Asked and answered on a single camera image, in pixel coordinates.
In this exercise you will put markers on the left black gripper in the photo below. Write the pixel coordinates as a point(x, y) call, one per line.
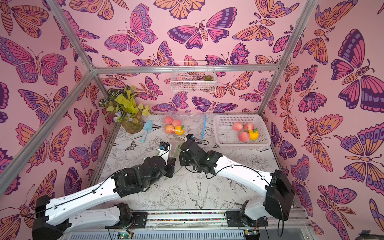
point(170, 167)

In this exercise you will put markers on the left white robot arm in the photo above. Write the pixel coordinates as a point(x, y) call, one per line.
point(54, 216)

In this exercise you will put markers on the yellow bell pepper toy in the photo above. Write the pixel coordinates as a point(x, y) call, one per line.
point(254, 134)

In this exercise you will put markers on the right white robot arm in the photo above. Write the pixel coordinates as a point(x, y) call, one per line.
point(275, 191)

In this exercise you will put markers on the potted green plant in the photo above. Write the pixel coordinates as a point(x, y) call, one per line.
point(121, 105)

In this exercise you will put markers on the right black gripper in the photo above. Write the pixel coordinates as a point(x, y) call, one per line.
point(183, 156)

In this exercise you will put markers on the clear blue-zipper zip bag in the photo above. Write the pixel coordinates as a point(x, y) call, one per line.
point(183, 124)

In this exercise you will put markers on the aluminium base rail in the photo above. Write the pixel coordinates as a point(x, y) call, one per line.
point(201, 225)

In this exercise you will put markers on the white wire wall basket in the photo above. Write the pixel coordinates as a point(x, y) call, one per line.
point(188, 76)

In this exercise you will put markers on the small succulent in wire basket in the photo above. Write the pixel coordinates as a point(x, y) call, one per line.
point(208, 78)

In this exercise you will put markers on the aluminium frame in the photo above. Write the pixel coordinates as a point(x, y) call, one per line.
point(50, 63)

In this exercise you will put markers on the yellow-orange peach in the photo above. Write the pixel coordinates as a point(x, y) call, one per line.
point(180, 130)

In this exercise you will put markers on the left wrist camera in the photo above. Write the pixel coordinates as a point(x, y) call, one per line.
point(164, 148)

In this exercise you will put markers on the white plastic basket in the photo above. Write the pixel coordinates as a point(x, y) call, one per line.
point(226, 137)

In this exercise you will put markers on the green printed zip bag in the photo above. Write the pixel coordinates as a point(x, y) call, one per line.
point(179, 170)

